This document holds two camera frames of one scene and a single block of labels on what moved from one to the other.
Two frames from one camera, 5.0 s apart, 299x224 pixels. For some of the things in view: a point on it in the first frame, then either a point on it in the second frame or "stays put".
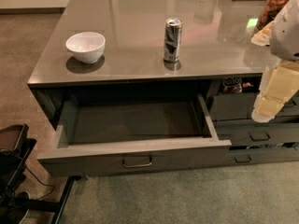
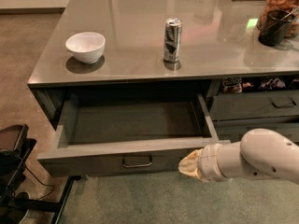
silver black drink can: [173, 32] stays put
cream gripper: [286, 35] → [206, 163]
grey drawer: [115, 133] stays put
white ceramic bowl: [87, 47] stays put
